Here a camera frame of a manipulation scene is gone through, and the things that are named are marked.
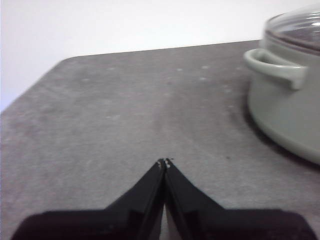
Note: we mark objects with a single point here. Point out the glass lid with green knob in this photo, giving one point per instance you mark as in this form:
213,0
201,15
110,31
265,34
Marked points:
295,27

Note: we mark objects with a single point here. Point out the pale green electric steamer pot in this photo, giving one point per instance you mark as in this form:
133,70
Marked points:
282,112

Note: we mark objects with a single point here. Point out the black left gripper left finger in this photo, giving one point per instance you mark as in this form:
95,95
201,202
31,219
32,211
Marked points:
120,222

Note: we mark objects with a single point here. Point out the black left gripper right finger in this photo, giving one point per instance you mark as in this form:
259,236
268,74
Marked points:
207,222

